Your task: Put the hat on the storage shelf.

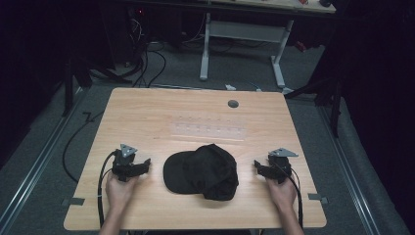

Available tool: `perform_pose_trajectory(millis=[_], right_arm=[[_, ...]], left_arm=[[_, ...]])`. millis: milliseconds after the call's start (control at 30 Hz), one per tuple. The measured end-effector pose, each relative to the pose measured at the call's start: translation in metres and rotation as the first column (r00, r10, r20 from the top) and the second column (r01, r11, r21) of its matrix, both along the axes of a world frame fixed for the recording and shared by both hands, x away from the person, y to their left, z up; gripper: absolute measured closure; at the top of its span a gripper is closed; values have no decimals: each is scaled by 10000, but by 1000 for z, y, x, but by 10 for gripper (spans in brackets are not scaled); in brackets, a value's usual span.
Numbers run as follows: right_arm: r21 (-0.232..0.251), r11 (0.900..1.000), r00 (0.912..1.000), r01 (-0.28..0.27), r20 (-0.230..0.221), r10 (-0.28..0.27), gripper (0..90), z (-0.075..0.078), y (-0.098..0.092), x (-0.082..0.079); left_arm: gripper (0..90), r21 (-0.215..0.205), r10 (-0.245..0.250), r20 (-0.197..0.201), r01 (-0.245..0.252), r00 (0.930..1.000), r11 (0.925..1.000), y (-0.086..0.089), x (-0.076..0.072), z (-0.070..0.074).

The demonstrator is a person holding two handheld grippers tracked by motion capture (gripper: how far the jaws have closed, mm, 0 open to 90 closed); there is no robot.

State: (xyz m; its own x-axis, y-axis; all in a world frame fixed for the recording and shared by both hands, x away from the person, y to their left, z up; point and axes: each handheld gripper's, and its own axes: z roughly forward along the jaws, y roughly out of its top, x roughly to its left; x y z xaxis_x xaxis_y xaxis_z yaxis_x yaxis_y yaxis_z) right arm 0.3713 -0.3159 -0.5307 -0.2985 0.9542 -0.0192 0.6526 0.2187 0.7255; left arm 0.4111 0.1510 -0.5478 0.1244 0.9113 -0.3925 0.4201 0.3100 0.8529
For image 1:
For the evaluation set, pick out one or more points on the black metal stand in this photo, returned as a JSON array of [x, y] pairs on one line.
[[332, 98], [69, 88]]

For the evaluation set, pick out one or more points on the metal floor rail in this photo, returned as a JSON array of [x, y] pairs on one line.
[[349, 176], [36, 163]]

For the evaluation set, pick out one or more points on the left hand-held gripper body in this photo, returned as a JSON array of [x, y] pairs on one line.
[[123, 160]]

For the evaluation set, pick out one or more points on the white plug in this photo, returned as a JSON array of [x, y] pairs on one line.
[[230, 87]]

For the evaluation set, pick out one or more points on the person's left hand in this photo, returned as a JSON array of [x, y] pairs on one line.
[[119, 192]]

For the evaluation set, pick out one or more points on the black baseball cap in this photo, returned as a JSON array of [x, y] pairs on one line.
[[202, 173]]

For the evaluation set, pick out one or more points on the black table grommet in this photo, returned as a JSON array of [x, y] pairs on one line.
[[233, 104]]

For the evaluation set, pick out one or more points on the person's right hand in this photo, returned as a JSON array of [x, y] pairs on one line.
[[282, 195]]

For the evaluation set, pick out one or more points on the grey tape strip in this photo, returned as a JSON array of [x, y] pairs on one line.
[[74, 201], [317, 197]]

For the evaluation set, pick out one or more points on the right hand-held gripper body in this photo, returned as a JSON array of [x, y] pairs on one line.
[[281, 163]]

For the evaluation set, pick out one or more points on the white-legged desk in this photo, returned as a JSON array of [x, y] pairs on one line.
[[243, 31]]

